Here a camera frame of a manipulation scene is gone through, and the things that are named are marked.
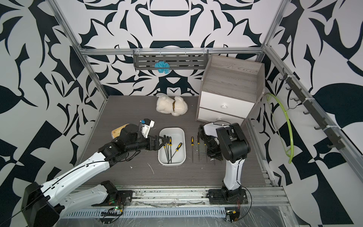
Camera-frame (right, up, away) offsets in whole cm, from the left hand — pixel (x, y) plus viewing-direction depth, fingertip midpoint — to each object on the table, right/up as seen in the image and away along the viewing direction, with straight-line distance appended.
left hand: (163, 136), depth 74 cm
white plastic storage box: (+4, -13, +16) cm, 21 cm away
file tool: (+2, -8, +20) cm, 21 cm away
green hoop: (+59, -8, -9) cm, 60 cm away
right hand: (+34, -16, +15) cm, 40 cm away
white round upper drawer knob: (+34, +16, +9) cm, 39 cm away
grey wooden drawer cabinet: (+38, +26, +10) cm, 47 cm away
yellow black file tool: (+17, -9, +20) cm, 28 cm away
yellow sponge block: (-33, -1, +21) cm, 39 cm away
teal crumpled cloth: (-3, +41, +18) cm, 45 cm away
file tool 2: (+7, -11, +17) cm, 22 cm away
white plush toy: (+6, +16, +31) cm, 35 cm away
